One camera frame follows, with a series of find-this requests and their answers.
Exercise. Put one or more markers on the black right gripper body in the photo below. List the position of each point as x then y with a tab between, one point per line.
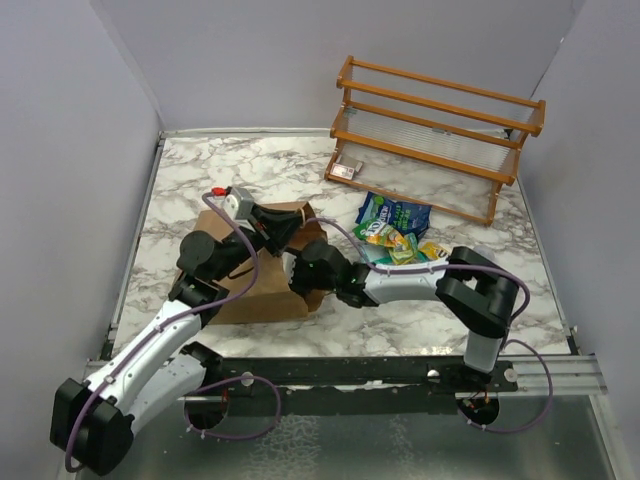
305	281

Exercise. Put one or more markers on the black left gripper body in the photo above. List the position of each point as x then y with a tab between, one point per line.
237	250

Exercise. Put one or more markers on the brown paper bag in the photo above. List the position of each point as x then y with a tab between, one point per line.
255	291

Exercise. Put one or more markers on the green snack packet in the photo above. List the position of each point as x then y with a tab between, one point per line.
382	256

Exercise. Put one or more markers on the green yellow snack bag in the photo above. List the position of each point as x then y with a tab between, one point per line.
376	232

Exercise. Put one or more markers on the blue Bonk snack bag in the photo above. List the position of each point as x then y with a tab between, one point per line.
405	217

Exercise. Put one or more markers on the yellow candy packet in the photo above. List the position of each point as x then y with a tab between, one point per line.
431	251

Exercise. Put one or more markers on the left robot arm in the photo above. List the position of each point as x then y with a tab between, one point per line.
94	421

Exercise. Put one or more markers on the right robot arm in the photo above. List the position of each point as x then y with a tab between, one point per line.
478	292

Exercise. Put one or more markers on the small red white box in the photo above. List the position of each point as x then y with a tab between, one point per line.
346	170

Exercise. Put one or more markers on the small clear plastic cup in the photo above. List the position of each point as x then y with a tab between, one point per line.
485	251

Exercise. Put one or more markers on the orange wooden shelf rack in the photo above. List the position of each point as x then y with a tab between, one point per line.
430	141

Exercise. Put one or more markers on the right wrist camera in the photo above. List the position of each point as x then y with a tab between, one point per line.
289	264

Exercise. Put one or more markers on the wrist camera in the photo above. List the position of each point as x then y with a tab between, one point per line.
289	264
238	204

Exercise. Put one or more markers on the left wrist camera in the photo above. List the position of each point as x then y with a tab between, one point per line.
238	204

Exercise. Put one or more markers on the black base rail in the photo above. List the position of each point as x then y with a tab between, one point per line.
261	387

